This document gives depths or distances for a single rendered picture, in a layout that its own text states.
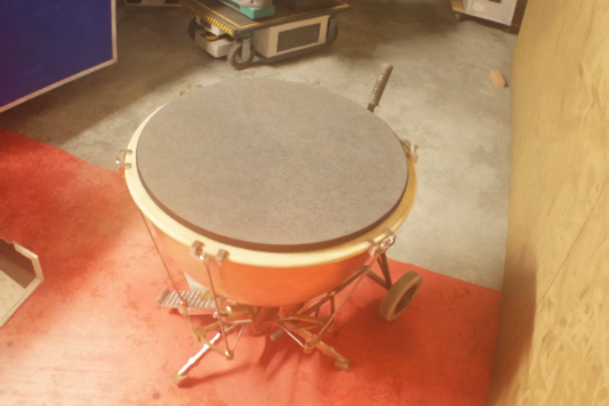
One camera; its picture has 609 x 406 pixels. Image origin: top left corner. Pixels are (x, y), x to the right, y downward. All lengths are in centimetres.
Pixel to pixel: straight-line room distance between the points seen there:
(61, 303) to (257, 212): 110
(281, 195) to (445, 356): 104
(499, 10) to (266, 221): 384
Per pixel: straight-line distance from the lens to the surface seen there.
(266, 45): 334
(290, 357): 191
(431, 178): 276
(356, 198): 125
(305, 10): 350
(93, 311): 205
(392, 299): 194
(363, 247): 118
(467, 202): 269
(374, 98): 163
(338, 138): 142
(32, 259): 211
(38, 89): 296
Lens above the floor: 160
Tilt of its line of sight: 39 degrees down
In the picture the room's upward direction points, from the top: 8 degrees clockwise
